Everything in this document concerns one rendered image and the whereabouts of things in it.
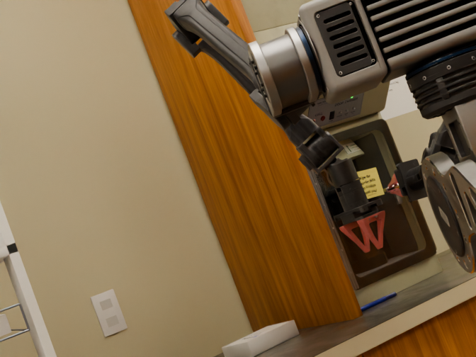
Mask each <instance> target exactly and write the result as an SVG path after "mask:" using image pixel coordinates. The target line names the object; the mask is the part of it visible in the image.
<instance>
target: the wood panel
mask: <svg viewBox="0 0 476 357"><path fill-rule="evenodd" d="M127 1H128V3H129V5H130V8H131V11H132V14H133V16H134V18H135V22H136V24H137V27H138V29H139V32H140V35H141V37H142V40H143V43H144V46H145V48H146V50H147V54H148V55H149V58H150V61H151V63H152V66H153V69H154V72H155V74H156V76H157V79H158V82H159V85H160V87H161V90H162V93H163V95H164V98H165V100H166V104H167V106H168V108H169V111H170V114H171V117H172V119H173V121H174V125H175V126H176V130H177V132H178V136H179V137H180V140H181V143H182V145H183V148H184V151H185V153H186V156H187V158H188V161H189V164H190V166H191V169H192V172H193V175H194V176H195V180H196V182H197V184H198V187H199V190H200V193H201V195H202V197H203V201H204V203H205V206H206V208H207V211H208V214H209V216H210V219H211V222H212V225H213V227H214V229H215V233H216V235H217V238H218V240H219V243H220V246H221V248H222V251H223V254H224V255H225V258H226V261H227V264H228V266H229V269H230V272H231V274H232V277H233V279H234V283H235V285H236V287H237V290H238V293H239V296H240V298H241V300H242V304H243V306H244V309H245V311H246V315H247V317H248V319H249V322H250V325H251V328H252V330H253V332H256V331H258V330H260V329H262V328H264V327H266V326H269V325H272V324H278V323H281V322H287V321H290V320H295V323H296V326H297V329H305V328H309V327H316V326H320V325H325V324H332V323H336V322H343V321H347V320H352V319H356V318H358V317H360V316H362V315H363V313H362V311H361V308H360V305H359V304H358V300H357V298H356V295H355V293H354V291H353V287H352V285H351V282H350V280H349V277H348V274H347V272H346V269H345V267H344V264H343V261H342V260H341V257H340V254H339V251H338V249H337V247H336V244H335V241H334V238H333V236H332V233H331V231H330V228H329V225H328V223H327V220H326V218H325V216H324V213H323V210H322V207H321V205H320V203H319V200H318V197H317V194H316V193H315V190H314V187H313V185H312V182H311V180H310V177H309V174H308V172H307V169H306V167H305V166H304V165H303V164H302V163H301V162H300V160H299V158H300V156H301V154H300V153H299V151H297V150H296V148H297V147H296V146H295V145H294V144H293V143H292V142H291V141H290V140H289V139H288V136H287V135H286V134H285V132H284V131H283V130H282V129H281V128H279V127H278V126H277V125H276V124H275V123H274V122H273V121H272V120H271V119H270V118H269V117H268V116H267V115H266V114H265V113H264V112H263V111H262V110H261V109H260V108H259V107H258V106H256V104H255V103H254V102H253V101H252V100H251V99H250V97H249V94H248V93H247V92H246V91H245V90H244V89H243V88H242V87H241V86H240V85H239V84H238V83H237V82H236V81H235V80H234V79H233V78H232V77H231V76H230V75H229V74H228V73H227V72H226V71H225V70H224V69H223V68H222V66H221V65H220V64H218V63H217V62H216V61H215V60H214V59H213V58H211V57H210V56H208V55H207V54H205V53H204V52H200V53H199V54H198V55H197V56H196V57H195V58H193V57H192V56H191V55H190V54H189V53H188V52H187V51H186V50H185V49H184V48H183V47H182V46H181V45H180V44H179V43H178V42H177V41H176V40H175V39H174V37H173V36H172V34H173V33H174V32H175V31H176V29H175V27H174V26H173V25H172V23H171V21H170V20H169V19H168V17H167V16H166V14H165V12H164V11H165V10H166V9H168V7H170V5H172V4H173V3H174V2H175V1H179V0H127ZM208 1H210V3H211V4H213V5H214V7H215V8H216V9H217V10H218V11H219V12H220V13H221V14H222V15H223V16H224V17H225V18H226V19H227V20H228V21H229V24H228V25H227V27H228V28H229V29H230V30H232V31H233V32H234V33H236V34H237V35H238V36H239V37H240V38H241V39H242V40H244V41H245V42H246V43H252V42H253V41H256V38H255V36H254V32H253V30H252V28H251V25H250V23H249V19H248V18H247V15H246V12H245V10H244V7H243V5H242V2H241V0H208Z"/></svg>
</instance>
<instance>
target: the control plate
mask: <svg viewBox="0 0 476 357"><path fill-rule="evenodd" d="M363 96H364V92H363V93H360V94H359V95H356V96H354V97H353V98H348V99H345V100H343V101H340V102H338V103H335V104H329V103H327V102H326V101H325V99H324V98H321V99H318V100H317V101H316V102H315V103H314V104H315V106H314V107H312V106H310V107H309V111H308V118H311V119H312V120H314V119H315V123H316V124H317V125H318V126H320V127H321V126H324V125H328V124H330V123H335V122H337V121H340V120H343V119H346V118H350V117H353V116H355V115H359V114H361V108H362V103H363ZM353 107H355V108H356V109H352V108H353ZM346 109H348V111H347V112H346ZM332 111H335V113H334V119H331V120H330V119H329V116H330V112H332ZM339 111H341V113H340V114H339ZM322 116H325V119H324V120H323V121H321V117H322Z"/></svg>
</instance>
